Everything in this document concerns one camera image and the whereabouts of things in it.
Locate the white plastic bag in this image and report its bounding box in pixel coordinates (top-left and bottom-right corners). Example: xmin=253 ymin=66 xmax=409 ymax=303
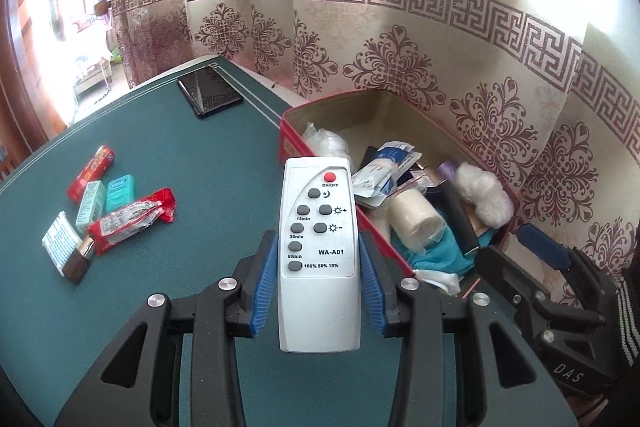
xmin=302 ymin=122 xmax=351 ymax=162

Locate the brown lipstick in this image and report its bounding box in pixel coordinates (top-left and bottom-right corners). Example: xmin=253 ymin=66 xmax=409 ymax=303
xmin=63 ymin=237 xmax=96 ymax=284

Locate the white blister pack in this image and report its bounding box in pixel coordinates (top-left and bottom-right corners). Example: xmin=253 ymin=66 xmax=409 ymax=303
xmin=42 ymin=212 xmax=83 ymax=275

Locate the red storage box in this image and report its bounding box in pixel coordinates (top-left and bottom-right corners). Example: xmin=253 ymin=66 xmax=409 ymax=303
xmin=277 ymin=89 xmax=518 ymax=303

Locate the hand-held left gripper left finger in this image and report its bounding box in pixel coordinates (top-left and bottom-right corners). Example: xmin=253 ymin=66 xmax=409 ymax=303
xmin=52 ymin=229 xmax=278 ymax=427

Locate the patterned cream curtain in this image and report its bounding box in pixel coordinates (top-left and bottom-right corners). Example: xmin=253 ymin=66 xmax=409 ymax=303
xmin=107 ymin=0 xmax=640 ymax=308

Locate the pale green small box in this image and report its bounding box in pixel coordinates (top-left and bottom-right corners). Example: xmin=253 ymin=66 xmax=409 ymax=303
xmin=75 ymin=181 xmax=107 ymax=235

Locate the white remote control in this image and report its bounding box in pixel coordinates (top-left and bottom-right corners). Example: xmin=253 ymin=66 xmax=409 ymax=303
xmin=277 ymin=157 xmax=361 ymax=353

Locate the white crumpled tissue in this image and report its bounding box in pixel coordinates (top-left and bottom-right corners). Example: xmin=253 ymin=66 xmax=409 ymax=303
xmin=412 ymin=269 xmax=461 ymax=299

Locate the wooden door frame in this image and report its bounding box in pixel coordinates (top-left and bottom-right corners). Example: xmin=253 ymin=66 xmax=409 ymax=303
xmin=0 ymin=0 xmax=71 ymax=142

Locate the red snack packet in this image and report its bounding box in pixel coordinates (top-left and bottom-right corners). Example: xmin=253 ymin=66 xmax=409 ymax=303
xmin=87 ymin=187 xmax=177 ymax=256

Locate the black phone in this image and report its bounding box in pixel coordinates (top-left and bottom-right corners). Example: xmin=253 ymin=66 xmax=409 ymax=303
xmin=178 ymin=67 xmax=244 ymax=120

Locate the teal cloth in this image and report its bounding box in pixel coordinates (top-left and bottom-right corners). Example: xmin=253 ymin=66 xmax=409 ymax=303
xmin=405 ymin=227 xmax=476 ymax=275

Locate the white blue medical packet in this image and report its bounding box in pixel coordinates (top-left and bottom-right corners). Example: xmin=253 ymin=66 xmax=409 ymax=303
xmin=352 ymin=142 xmax=421 ymax=208

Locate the white cotton wad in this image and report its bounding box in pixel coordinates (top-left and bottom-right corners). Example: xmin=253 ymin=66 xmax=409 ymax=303
xmin=452 ymin=162 xmax=513 ymax=228

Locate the white gauze roll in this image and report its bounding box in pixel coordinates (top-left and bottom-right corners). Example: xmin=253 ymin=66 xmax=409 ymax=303
xmin=390 ymin=189 xmax=446 ymax=253

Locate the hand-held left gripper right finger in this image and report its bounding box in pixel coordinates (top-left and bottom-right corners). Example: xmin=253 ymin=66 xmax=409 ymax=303
xmin=357 ymin=229 xmax=573 ymax=427

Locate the teal floss box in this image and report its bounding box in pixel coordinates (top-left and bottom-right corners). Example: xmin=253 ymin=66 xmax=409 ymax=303
xmin=105 ymin=174 xmax=137 ymax=212

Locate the green cloth desktop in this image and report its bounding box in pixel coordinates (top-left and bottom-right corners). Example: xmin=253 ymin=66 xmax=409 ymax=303
xmin=0 ymin=54 xmax=501 ymax=427

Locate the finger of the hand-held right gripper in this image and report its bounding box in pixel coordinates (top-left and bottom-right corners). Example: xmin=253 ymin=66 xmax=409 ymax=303
xmin=475 ymin=246 xmax=606 ymax=333
xmin=517 ymin=222 xmax=608 ymax=288

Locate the red cylindrical tube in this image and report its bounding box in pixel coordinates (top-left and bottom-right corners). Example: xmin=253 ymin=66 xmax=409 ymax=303
xmin=67 ymin=146 xmax=115 ymax=202

